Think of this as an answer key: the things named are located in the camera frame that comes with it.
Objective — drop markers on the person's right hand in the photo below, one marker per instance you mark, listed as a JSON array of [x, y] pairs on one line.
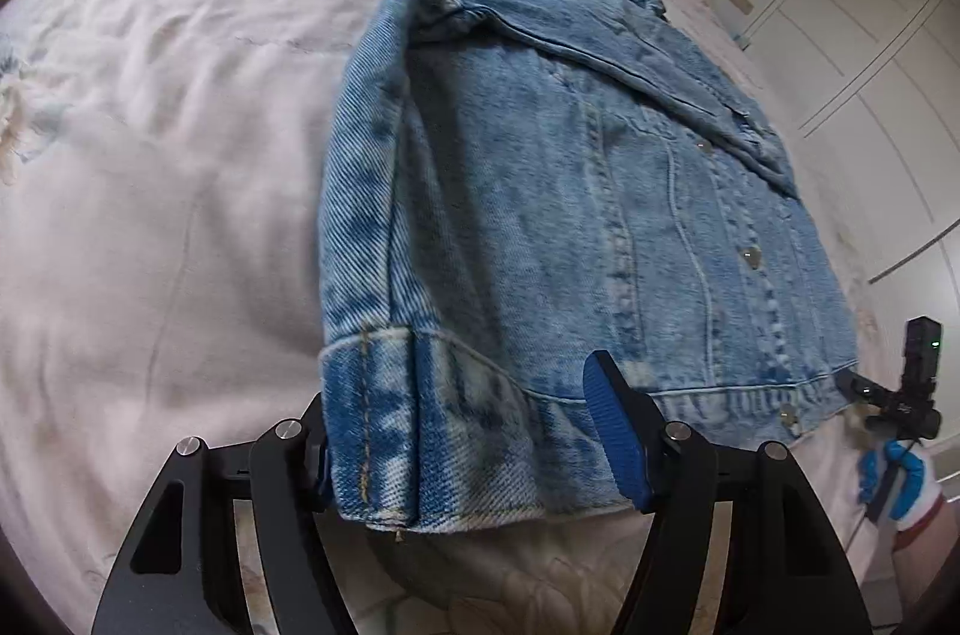
[[904, 477]]

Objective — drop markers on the bed with floral bedspread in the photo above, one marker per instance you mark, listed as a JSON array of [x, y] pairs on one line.
[[187, 155]]

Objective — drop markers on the wall switch plate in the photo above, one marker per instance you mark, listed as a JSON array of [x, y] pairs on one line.
[[742, 2]]

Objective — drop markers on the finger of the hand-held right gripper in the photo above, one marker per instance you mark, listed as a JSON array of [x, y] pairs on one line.
[[862, 391]]

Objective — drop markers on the blue denim jacket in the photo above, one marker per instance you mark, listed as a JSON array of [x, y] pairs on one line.
[[540, 215]]

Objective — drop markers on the white wardrobe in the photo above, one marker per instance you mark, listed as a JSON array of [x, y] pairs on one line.
[[862, 42]]

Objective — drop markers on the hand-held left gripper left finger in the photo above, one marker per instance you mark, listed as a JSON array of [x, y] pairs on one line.
[[292, 492]]

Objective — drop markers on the person's right forearm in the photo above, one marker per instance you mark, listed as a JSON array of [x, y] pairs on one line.
[[926, 560]]

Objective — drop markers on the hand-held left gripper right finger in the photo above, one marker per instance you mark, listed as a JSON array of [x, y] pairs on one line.
[[619, 447]]

